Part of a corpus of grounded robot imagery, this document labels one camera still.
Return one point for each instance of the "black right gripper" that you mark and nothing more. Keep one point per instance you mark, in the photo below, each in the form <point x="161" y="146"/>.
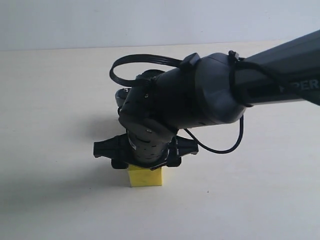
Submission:
<point x="127" y="149"/>

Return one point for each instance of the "yellow cube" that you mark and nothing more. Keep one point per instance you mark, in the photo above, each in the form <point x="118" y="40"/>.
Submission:
<point x="142" y="177"/>

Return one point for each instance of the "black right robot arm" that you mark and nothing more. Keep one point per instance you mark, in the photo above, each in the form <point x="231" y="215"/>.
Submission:
<point x="203" y="91"/>

